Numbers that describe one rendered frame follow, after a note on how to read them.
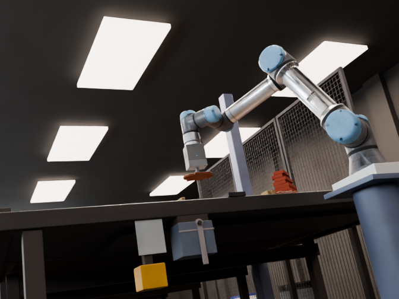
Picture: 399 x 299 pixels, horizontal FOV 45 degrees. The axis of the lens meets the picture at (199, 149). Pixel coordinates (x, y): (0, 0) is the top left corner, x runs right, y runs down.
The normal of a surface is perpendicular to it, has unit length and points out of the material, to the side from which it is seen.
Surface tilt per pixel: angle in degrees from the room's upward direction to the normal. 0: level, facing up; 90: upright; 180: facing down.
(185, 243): 90
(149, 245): 90
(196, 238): 90
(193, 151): 90
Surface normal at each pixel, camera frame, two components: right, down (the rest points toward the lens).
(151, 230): 0.39, -0.36
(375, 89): -0.90, 0.01
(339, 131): -0.49, -0.08
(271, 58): -0.62, -0.26
